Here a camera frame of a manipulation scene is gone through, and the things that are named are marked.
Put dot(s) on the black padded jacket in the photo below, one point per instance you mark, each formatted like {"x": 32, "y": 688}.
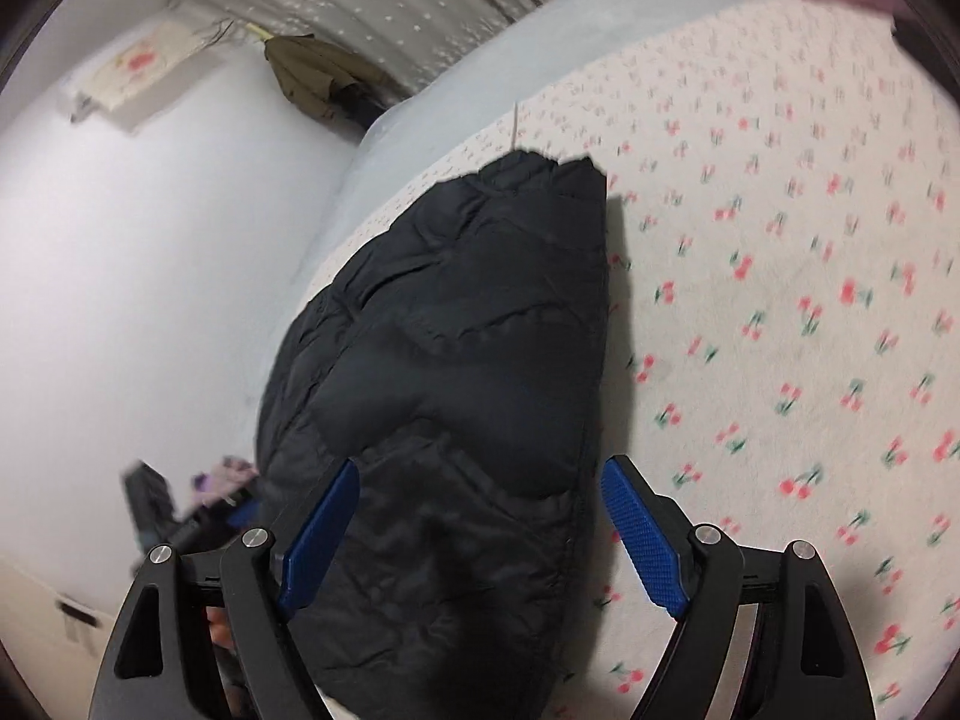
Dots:
{"x": 450, "y": 390}

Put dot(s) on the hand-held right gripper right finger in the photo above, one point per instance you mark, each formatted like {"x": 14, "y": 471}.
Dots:
{"x": 637, "y": 532}

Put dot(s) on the wall poster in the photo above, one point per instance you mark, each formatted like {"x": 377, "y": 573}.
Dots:
{"x": 142, "y": 67}

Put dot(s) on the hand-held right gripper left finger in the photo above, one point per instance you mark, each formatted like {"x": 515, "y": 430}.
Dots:
{"x": 322, "y": 532}

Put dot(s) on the cherry printed bed sheet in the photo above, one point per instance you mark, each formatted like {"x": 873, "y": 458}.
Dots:
{"x": 750, "y": 315}

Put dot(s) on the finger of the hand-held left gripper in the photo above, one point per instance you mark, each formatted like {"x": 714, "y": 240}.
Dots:
{"x": 241, "y": 516}

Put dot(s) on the grey starred curtain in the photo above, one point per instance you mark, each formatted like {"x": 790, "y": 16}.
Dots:
{"x": 375, "y": 0}

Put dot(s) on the olive hanging jacket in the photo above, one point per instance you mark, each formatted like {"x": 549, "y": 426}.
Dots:
{"x": 307, "y": 71}

